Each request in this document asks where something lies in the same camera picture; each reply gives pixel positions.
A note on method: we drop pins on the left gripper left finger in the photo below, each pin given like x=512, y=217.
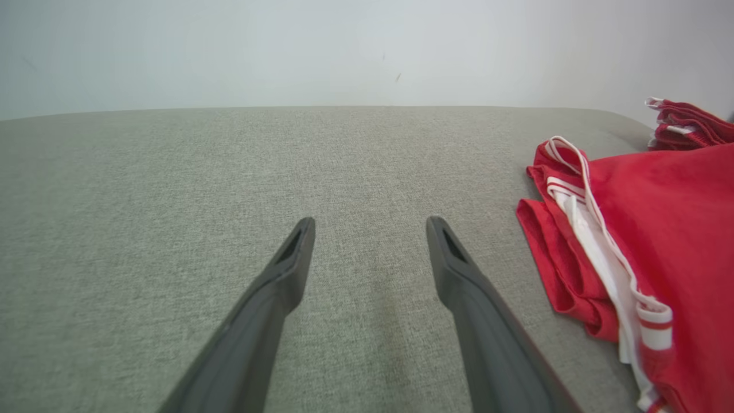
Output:
x=252, y=344

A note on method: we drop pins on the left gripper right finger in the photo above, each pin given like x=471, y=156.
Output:
x=493, y=355

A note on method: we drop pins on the red basketball jersey number 23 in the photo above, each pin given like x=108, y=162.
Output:
x=682, y=241

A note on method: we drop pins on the red shorts with white stripe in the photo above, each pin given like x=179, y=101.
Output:
x=694, y=126

